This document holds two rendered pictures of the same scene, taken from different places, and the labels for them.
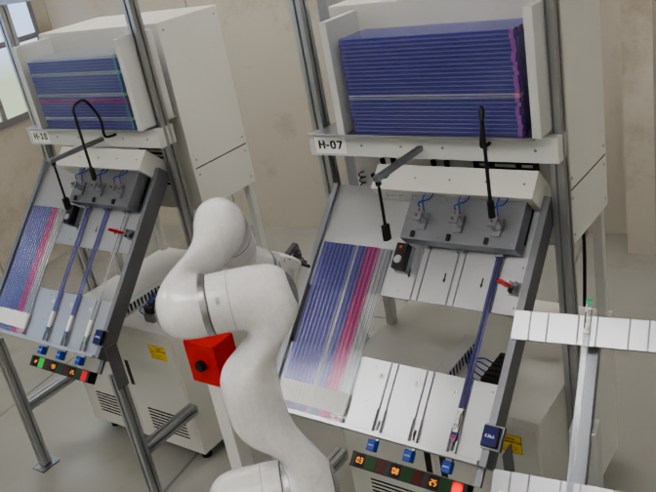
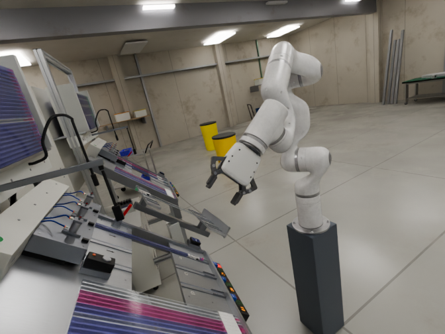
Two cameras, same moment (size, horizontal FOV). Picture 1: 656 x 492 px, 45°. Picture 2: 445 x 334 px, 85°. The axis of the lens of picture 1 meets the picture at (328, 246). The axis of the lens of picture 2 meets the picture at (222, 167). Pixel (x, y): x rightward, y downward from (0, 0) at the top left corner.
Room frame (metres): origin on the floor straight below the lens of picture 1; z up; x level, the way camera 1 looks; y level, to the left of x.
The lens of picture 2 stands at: (2.30, 0.46, 1.45)
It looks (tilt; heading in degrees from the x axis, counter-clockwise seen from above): 17 degrees down; 214
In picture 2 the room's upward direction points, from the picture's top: 12 degrees counter-clockwise
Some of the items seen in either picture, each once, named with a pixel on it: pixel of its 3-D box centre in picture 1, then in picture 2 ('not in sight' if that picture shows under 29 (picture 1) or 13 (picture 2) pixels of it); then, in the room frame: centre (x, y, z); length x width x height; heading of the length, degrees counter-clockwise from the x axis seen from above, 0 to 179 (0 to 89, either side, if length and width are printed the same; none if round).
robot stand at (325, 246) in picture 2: not in sight; (316, 277); (1.15, 0.17, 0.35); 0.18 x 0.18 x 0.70; 60
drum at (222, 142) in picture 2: not in sight; (227, 153); (-1.48, -1.88, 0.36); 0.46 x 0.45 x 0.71; 58
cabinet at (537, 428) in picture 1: (482, 420); not in sight; (2.24, -0.40, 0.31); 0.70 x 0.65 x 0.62; 51
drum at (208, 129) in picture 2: not in sight; (210, 136); (-3.24, -3.39, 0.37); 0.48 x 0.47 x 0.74; 149
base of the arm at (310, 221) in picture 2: not in sight; (308, 209); (1.15, 0.17, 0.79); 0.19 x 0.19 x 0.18
